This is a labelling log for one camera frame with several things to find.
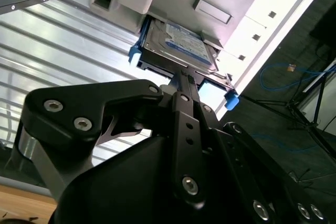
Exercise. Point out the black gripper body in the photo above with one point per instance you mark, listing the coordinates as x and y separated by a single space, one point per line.
126 187

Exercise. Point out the hard disk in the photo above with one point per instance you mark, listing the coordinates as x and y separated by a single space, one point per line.
181 43

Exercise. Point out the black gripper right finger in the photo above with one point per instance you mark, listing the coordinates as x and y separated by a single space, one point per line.
252 155

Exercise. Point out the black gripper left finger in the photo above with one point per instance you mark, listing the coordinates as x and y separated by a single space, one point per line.
86 98

